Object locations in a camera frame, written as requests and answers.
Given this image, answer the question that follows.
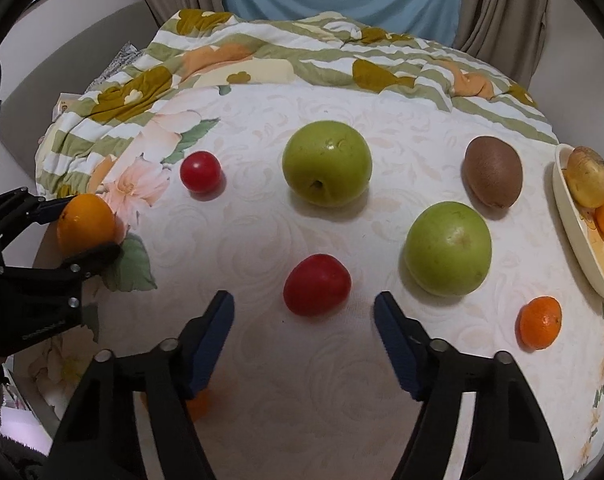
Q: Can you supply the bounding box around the cream plate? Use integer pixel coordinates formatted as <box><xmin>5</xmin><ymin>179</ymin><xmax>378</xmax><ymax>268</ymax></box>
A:
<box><xmin>552</xmin><ymin>143</ymin><xmax>604</xmax><ymax>303</ymax></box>

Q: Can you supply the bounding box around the small red tomato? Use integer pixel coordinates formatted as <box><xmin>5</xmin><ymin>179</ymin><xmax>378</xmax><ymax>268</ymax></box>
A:
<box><xmin>180</xmin><ymin>151</ymin><xmax>221</xmax><ymax>195</ymax></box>

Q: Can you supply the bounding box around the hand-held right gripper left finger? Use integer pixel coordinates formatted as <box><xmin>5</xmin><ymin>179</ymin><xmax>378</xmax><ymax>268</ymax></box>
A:
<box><xmin>42</xmin><ymin>290</ymin><xmax>235</xmax><ymax>480</ymax></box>

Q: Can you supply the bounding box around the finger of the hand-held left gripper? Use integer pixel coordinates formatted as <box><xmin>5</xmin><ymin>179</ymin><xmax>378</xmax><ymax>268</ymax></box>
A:
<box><xmin>0</xmin><ymin>187</ymin><xmax>74</xmax><ymax>247</ymax></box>
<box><xmin>0</xmin><ymin>244</ymin><xmax>120</xmax><ymax>291</ymax></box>

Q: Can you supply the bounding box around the red apple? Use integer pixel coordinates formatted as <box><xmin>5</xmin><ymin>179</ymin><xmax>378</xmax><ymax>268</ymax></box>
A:
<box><xmin>283</xmin><ymin>254</ymin><xmax>353</xmax><ymax>316</ymax></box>

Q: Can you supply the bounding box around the grey bed headboard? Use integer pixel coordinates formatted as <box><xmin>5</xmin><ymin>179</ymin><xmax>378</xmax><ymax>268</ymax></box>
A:
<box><xmin>0</xmin><ymin>2</ymin><xmax>157</xmax><ymax>171</ymax></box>

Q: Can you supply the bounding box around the small orange mandarin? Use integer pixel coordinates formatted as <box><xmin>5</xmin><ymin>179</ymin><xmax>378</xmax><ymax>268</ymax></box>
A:
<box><xmin>184</xmin><ymin>387</ymin><xmax>213</xmax><ymax>422</ymax></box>
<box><xmin>519</xmin><ymin>296</ymin><xmax>563</xmax><ymax>350</ymax></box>

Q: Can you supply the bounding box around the green apple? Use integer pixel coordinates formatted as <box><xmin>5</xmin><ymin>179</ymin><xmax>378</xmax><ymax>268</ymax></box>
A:
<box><xmin>405</xmin><ymin>201</ymin><xmax>493</xmax><ymax>297</ymax></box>
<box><xmin>282</xmin><ymin>120</ymin><xmax>373</xmax><ymax>207</ymax></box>

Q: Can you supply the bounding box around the green striped floral quilt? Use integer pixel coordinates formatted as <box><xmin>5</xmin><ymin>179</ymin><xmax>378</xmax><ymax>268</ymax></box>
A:
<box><xmin>36</xmin><ymin>9</ymin><xmax>557</xmax><ymax>201</ymax></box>

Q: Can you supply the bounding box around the brown kiwi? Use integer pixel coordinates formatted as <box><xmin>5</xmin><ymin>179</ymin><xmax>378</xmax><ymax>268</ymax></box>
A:
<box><xmin>464</xmin><ymin>136</ymin><xmax>524</xmax><ymax>208</ymax></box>

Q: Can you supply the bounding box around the yellow apple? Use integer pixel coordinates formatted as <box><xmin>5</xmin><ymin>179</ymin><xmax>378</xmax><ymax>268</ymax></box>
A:
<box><xmin>566</xmin><ymin>146</ymin><xmax>604</xmax><ymax>209</ymax></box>

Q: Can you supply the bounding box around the grey patterned pillow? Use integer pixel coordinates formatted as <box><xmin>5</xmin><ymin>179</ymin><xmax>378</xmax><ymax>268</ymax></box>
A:
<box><xmin>89</xmin><ymin>42</ymin><xmax>143</xmax><ymax>91</ymax></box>

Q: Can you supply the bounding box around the large orange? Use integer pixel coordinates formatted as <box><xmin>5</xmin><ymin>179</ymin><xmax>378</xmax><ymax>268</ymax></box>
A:
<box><xmin>57</xmin><ymin>194</ymin><xmax>118</xmax><ymax>258</ymax></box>

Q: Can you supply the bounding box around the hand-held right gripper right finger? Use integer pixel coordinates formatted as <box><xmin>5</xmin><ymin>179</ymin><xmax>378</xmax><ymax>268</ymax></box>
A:
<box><xmin>374</xmin><ymin>291</ymin><xmax>565</xmax><ymax>480</ymax></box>

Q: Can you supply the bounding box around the small beige box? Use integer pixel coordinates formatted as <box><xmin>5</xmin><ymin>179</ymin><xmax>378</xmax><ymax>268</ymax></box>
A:
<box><xmin>54</xmin><ymin>92</ymin><xmax>83</xmax><ymax>121</ymax></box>

